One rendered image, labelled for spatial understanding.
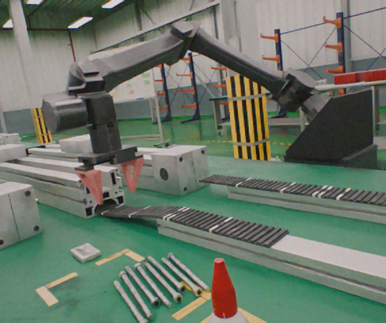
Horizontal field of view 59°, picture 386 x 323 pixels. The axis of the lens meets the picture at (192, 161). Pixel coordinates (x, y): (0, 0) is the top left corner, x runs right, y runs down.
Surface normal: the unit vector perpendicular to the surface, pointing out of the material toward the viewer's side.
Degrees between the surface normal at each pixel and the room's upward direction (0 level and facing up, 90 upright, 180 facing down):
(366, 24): 90
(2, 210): 90
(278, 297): 0
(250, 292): 0
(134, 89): 90
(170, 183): 90
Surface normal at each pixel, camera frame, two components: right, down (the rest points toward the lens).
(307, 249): -0.13, -0.97
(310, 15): -0.75, 0.23
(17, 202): 0.75, 0.04
